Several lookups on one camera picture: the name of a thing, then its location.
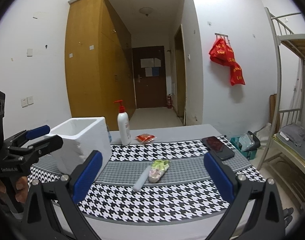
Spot pale tube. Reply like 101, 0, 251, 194
133, 165, 151, 192

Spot white red pump bottle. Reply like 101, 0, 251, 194
114, 100, 131, 145

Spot wall hook rack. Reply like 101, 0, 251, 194
214, 33, 228, 39

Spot houndstooth table mat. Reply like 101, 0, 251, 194
27, 135, 267, 222

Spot dark brown entrance door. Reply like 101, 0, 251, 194
133, 46, 167, 108

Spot person's left hand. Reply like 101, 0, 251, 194
0, 177, 29, 204

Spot wooden side door frame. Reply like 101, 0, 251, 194
174, 24, 186, 126

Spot red fire extinguisher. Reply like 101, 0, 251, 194
167, 94, 172, 109

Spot ceiling lamp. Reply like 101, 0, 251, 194
139, 7, 153, 17

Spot wooden wardrobe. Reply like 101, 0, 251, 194
65, 0, 136, 131

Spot white foam box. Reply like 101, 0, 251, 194
45, 117, 112, 174

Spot red hanging bags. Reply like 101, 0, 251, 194
209, 37, 245, 86

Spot black smartphone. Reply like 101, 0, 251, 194
201, 137, 235, 161

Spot double wall switch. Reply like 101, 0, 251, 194
20, 96, 34, 108

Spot red snack packet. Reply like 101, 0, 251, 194
136, 133, 156, 144

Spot green basket with items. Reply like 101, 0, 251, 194
230, 131, 261, 160

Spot metal bunk bed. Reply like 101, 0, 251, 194
258, 8, 305, 211

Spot green pink plastic packet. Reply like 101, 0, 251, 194
148, 160, 170, 183

